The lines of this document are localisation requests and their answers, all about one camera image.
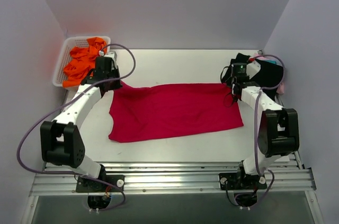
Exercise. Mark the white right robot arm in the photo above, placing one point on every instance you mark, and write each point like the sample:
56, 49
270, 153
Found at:
276, 129

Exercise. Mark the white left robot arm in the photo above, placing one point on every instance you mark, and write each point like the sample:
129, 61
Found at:
61, 141

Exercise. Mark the folded teal t-shirt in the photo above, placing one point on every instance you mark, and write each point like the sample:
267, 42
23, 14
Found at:
272, 61

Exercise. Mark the crumpled orange t-shirt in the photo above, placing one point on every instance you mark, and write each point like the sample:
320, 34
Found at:
82, 61

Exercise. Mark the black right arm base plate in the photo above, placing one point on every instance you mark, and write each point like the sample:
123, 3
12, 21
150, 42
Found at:
236, 181

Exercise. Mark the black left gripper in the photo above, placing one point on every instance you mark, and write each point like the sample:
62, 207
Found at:
112, 83

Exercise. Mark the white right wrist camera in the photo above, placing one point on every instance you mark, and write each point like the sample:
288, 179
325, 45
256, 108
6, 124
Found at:
253, 68

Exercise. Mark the folded black t-shirt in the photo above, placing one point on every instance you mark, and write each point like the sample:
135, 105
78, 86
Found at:
226, 72

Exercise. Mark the white plastic basket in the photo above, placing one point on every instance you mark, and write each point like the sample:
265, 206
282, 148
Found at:
64, 57

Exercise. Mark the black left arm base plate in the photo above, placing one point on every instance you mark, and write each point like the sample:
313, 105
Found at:
112, 183

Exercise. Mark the aluminium rail frame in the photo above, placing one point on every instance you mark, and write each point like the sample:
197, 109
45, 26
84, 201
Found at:
176, 180

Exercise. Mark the folded pink t-shirt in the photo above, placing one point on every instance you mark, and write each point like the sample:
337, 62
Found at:
281, 87

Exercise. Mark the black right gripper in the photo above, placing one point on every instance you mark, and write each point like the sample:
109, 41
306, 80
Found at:
229, 81

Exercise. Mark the crimson red t-shirt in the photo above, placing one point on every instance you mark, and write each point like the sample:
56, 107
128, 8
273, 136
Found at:
172, 110

